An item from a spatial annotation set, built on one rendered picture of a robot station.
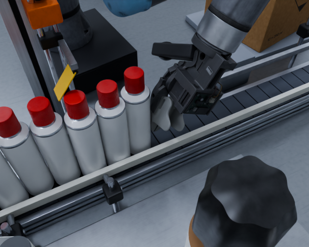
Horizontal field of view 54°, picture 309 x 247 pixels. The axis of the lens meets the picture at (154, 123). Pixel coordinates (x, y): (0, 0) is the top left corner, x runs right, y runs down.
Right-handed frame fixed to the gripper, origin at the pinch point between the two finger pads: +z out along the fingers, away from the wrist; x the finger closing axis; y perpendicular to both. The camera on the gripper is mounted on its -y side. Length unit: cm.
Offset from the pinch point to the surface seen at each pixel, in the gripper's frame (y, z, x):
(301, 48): -3.0, -23.3, 34.9
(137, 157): 4.7, 4.7, -4.3
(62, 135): 2.3, 1.2, -19.8
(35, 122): 1.1, -0.4, -24.1
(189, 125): 0.0, 0.2, 10.4
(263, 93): -0.4, -10.6, 29.3
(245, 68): -3.0, -14.8, 20.2
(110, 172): 5.1, 8.1, -9.2
